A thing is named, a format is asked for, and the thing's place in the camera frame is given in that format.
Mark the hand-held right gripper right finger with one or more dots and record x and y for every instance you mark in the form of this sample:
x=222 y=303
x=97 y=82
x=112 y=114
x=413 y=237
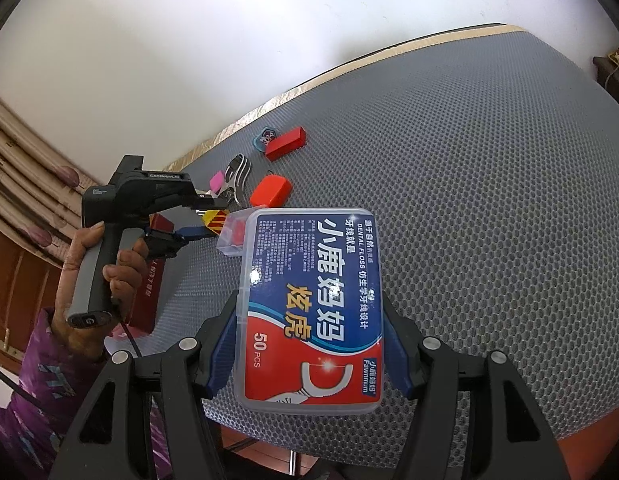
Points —
x=397 y=357

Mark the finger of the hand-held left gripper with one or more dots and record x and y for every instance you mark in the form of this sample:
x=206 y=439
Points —
x=194 y=233
x=212 y=202

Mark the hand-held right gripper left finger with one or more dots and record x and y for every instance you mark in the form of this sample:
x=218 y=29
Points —
x=220 y=357

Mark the yellow red striped packet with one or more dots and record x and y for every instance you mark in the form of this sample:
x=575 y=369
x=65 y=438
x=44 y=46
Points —
x=215 y=220

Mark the metal spring clip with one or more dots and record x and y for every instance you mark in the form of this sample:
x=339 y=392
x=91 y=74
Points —
x=238 y=172

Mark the dark red tin box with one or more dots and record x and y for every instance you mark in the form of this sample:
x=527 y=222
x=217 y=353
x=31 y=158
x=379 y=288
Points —
x=152 y=290

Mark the clear dental floss box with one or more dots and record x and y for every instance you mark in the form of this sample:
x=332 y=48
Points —
x=309 y=310

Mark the person's left forearm purple sleeve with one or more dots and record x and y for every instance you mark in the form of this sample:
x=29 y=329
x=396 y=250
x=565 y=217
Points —
x=44 y=390

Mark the person's left hand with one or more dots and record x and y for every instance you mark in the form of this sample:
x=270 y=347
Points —
x=129 y=275

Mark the pink eraser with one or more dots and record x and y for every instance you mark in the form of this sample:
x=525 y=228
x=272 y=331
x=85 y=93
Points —
x=217 y=180

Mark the small clear box red contents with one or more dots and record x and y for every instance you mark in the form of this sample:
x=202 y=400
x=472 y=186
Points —
x=234 y=235

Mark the orange-red rounded case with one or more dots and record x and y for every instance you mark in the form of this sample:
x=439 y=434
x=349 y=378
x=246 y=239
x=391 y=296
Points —
x=271 y=191

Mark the red rectangular block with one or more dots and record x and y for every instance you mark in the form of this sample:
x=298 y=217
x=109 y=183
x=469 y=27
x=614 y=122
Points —
x=286 y=143

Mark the beige patterned curtain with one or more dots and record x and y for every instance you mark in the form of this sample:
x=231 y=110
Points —
x=24 y=170

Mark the brown wooden cabinet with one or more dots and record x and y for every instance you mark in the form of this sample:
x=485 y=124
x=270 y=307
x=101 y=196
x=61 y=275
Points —
x=19 y=300

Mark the grey textured mat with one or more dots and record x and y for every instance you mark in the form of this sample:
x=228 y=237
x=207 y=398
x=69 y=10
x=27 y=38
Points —
x=464 y=210

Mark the dark wooden furniture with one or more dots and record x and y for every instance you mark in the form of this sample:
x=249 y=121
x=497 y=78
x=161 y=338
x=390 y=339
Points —
x=612 y=70

